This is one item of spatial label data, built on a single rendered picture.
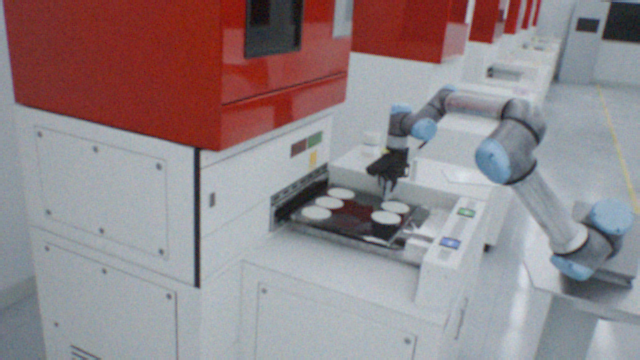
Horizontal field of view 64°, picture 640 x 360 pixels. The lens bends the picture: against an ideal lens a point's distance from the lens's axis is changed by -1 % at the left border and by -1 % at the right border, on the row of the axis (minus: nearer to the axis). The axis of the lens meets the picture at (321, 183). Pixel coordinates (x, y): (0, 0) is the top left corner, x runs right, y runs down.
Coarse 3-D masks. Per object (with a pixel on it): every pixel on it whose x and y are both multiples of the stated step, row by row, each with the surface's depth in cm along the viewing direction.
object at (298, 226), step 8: (296, 224) 179; (304, 224) 178; (304, 232) 178; (312, 232) 177; (320, 232) 175; (328, 232) 174; (328, 240) 175; (336, 240) 174; (344, 240) 172; (352, 240) 171; (360, 240) 170; (360, 248) 171; (368, 248) 169; (376, 248) 168; (384, 248) 167; (392, 248) 167; (384, 256) 167; (392, 256) 166; (400, 256) 165; (416, 264) 163
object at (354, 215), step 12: (324, 192) 194; (360, 192) 197; (312, 204) 182; (348, 204) 185; (360, 204) 186; (372, 204) 187; (408, 204) 190; (300, 216) 172; (336, 216) 175; (348, 216) 176; (360, 216) 176; (348, 228) 167; (360, 228) 168; (372, 228) 168; (384, 228) 169; (396, 228) 170; (384, 240) 161
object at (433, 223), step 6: (432, 216) 187; (438, 216) 187; (426, 222) 181; (432, 222) 182; (438, 222) 182; (420, 228) 176; (426, 228) 177; (432, 228) 177; (438, 228) 177; (408, 252) 159; (408, 258) 160; (414, 258) 159; (420, 258) 158
